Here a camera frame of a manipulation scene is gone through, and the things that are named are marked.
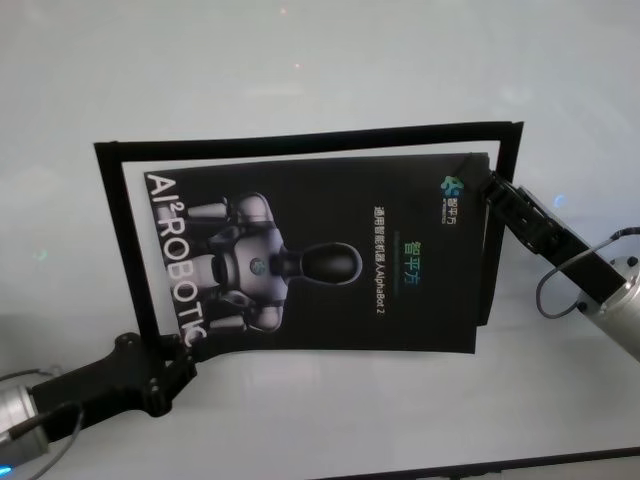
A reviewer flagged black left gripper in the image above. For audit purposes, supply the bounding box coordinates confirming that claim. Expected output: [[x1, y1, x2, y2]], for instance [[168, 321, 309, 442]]
[[32, 331, 198, 437]]

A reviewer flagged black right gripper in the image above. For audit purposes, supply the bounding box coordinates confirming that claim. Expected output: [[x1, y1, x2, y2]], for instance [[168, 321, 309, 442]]
[[477, 170, 626, 306]]

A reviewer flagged black robot print poster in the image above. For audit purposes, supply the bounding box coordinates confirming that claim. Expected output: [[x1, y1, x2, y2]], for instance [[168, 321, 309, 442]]
[[142, 151, 494, 355]]

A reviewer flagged black camera cable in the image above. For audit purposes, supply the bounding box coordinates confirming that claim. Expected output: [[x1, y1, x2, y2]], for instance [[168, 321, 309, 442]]
[[534, 227, 640, 320]]

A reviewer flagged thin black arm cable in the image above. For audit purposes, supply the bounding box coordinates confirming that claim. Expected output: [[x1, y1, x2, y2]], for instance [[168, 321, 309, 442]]
[[0, 403, 87, 480]]

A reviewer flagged grey cable with silver plug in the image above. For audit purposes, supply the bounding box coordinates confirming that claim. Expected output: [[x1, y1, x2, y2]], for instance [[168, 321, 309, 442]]
[[0, 366, 64, 389]]

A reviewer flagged black tape rectangle frame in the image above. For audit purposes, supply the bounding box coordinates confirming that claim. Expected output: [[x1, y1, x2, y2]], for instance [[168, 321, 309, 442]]
[[93, 119, 525, 337]]

